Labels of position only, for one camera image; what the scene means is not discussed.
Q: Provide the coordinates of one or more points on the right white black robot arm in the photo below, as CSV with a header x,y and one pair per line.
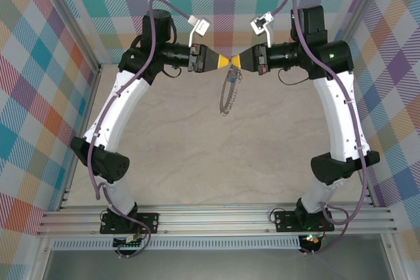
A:
x,y
341,116

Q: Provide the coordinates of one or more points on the grey metal lower panel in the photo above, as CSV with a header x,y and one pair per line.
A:
x,y
213,265

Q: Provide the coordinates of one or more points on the small key with blue head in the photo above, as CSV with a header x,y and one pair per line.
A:
x,y
232,80

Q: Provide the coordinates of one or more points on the small circuit board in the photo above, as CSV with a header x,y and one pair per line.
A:
x,y
126,244
311,240

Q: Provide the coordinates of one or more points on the long aluminium mounting rail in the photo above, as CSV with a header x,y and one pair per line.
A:
x,y
213,217

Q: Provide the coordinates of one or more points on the aluminium corner post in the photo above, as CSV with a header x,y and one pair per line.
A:
x,y
70,21
357,14

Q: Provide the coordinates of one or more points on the aluminium side rail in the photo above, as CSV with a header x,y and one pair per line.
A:
x,y
88,103
370,196

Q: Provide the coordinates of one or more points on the metal keyring plate with rings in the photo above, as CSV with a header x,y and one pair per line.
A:
x,y
222,99

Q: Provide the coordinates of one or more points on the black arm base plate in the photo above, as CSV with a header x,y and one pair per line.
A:
x,y
285,221
149,221

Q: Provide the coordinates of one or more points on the aluminium frame leg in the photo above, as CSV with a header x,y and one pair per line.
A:
x,y
39,260
395,257

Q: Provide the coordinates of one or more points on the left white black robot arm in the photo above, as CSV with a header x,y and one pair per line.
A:
x,y
115,112

